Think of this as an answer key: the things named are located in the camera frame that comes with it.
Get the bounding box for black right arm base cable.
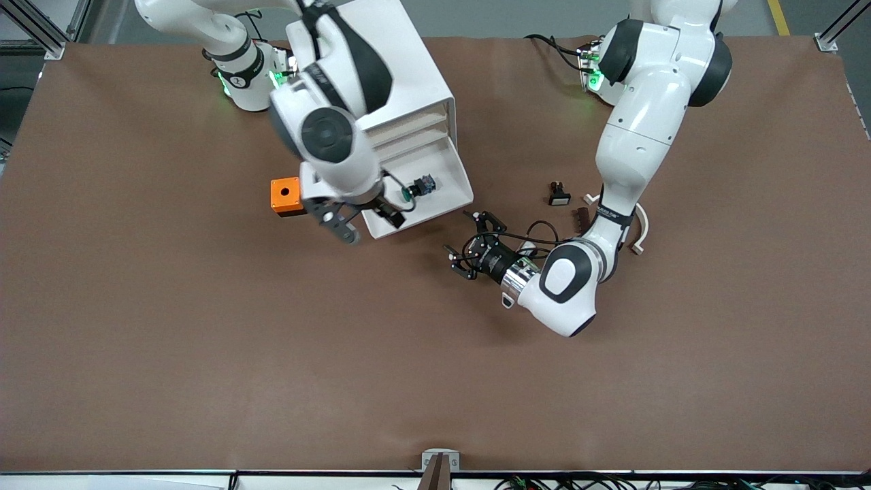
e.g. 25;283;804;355
242;8;274;43

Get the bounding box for white plastic drawer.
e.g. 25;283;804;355
367;125;453;149
361;133;475;240
359;109;451;135
373;138;454;164

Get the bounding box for green mushroom push button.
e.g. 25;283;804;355
399;174;438;203

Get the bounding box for white half ring clamp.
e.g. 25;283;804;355
583;193;651;256

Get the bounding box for brown table cover sheet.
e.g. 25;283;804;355
0;34;871;474

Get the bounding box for grey metal edge bracket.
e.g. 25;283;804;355
421;448;461;472

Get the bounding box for black left arm base cable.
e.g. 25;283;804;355
524;33;587;72

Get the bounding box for tangled black floor cables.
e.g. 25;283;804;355
493;474;871;490

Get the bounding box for right arm base connector block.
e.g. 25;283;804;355
271;44;298;93

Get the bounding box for white drawer cabinet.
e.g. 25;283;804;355
286;0;457;171

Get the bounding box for left arm base connector block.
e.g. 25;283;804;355
577;39;606;93

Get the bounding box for black arm base cable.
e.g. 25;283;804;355
524;33;587;72
242;8;274;43

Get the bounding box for orange button enclosure box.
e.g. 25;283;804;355
270;176;307;218

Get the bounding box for white table edge rail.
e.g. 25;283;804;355
0;470;871;490

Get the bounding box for aluminium frame post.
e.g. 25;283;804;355
0;0;67;61
815;0;871;54

